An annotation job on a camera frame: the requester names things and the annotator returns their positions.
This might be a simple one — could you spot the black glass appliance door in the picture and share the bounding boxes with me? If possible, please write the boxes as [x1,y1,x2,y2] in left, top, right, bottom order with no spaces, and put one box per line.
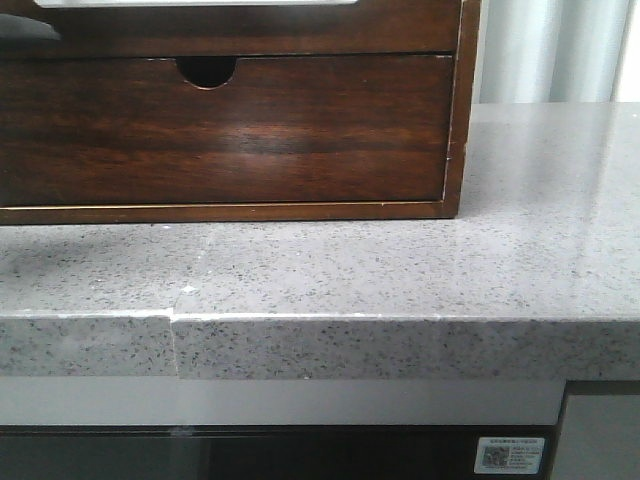
[1,425,557,479]

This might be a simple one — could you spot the grey cabinet panel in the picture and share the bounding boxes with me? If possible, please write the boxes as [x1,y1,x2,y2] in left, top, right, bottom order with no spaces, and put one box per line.
[551,381,639,479]

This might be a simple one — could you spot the white QR code sticker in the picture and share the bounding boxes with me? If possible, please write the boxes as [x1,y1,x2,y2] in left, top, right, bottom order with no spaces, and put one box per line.
[473,437,546,475]

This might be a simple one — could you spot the wooden drawer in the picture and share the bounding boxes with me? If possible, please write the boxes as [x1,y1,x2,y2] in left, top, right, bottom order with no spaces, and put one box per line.
[1,1,462,59]
[1,55,453,207]

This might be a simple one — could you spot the dark wooden drawer cabinet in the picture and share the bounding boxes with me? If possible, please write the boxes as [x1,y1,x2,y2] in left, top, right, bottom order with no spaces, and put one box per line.
[1,1,481,225]

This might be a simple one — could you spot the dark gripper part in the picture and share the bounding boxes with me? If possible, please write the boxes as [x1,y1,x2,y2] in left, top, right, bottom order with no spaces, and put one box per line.
[0,13,60,40]

